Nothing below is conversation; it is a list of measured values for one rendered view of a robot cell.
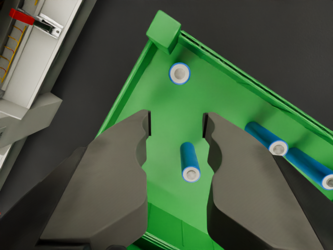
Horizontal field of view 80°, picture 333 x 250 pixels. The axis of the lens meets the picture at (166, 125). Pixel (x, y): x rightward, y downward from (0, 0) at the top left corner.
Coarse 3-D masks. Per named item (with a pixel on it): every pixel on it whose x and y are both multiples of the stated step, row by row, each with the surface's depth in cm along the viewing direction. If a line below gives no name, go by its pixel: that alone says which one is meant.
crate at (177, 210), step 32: (160, 32) 14; (160, 64) 22; (192, 64) 22; (224, 64) 17; (128, 96) 22; (160, 96) 23; (192, 96) 23; (224, 96) 23; (256, 96) 23; (160, 128) 24; (192, 128) 24; (288, 128) 24; (320, 128) 19; (160, 160) 26; (320, 160) 25; (160, 192) 27; (192, 192) 27; (160, 224) 25; (192, 224) 28
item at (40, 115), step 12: (48, 96) 54; (36, 108) 46; (48, 108) 52; (0, 120) 37; (12, 120) 40; (24, 120) 45; (36, 120) 50; (48, 120) 56; (12, 132) 43; (24, 132) 48; (0, 144) 42
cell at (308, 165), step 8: (288, 152) 24; (296, 152) 23; (288, 160) 24; (296, 160) 22; (304, 160) 22; (312, 160) 21; (304, 168) 21; (312, 168) 20; (320, 168) 20; (328, 168) 19; (312, 176) 20; (320, 176) 19; (328, 176) 19; (320, 184) 19; (328, 184) 18
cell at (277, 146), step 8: (248, 128) 23; (256, 128) 22; (264, 128) 21; (256, 136) 21; (264, 136) 19; (272, 136) 19; (264, 144) 19; (272, 144) 18; (280, 144) 18; (272, 152) 18; (280, 152) 18
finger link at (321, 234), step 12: (276, 156) 8; (288, 168) 7; (288, 180) 7; (300, 180) 7; (300, 192) 6; (312, 192) 6; (300, 204) 6; (312, 204) 6; (324, 204) 6; (312, 216) 6; (324, 216) 6; (324, 228) 5; (324, 240) 5
